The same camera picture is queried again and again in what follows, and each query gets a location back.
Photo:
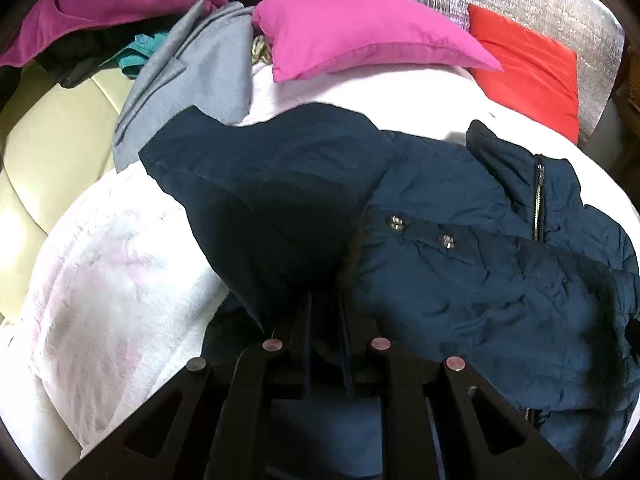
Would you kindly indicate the black garment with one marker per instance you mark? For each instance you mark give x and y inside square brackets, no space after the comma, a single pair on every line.
[85,55]

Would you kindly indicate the brown wooden furniture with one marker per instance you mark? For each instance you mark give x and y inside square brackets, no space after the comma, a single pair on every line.
[631,90]

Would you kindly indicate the white textured blanket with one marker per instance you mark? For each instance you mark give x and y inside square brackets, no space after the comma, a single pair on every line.
[125,280]

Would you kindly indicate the grey garment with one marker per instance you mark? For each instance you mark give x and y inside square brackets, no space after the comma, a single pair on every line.
[200,70]

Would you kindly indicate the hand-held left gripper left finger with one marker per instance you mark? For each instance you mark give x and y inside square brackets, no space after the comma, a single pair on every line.
[306,320]

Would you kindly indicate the navy blue padded jacket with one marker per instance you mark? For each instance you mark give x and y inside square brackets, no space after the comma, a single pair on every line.
[450,270]

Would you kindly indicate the pink pillow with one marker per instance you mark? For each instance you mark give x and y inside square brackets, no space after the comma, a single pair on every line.
[360,35]

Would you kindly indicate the red pillow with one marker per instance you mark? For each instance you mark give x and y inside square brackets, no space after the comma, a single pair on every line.
[525,75]

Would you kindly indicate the cream leather sofa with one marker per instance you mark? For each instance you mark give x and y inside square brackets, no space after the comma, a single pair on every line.
[50,145]

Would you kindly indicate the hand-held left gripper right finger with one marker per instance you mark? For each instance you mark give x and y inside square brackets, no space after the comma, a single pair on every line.
[346,320]

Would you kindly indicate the magenta garment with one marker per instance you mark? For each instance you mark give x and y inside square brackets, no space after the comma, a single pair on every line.
[100,0]

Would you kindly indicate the teal garment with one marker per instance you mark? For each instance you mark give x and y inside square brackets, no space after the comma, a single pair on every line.
[135,57]

